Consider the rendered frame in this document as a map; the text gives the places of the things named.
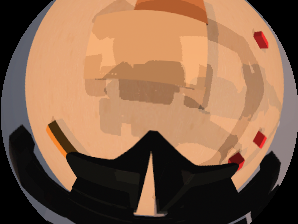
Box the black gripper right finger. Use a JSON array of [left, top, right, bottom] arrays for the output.
[[152, 131, 239, 214]]

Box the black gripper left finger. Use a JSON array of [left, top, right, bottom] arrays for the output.
[[65, 131, 153, 212]]

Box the orange long flat bar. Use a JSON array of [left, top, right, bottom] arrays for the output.
[[47, 121, 78, 159]]

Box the small red cube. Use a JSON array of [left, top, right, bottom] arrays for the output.
[[254, 31, 269, 48], [227, 152, 245, 172], [253, 131, 267, 148]]

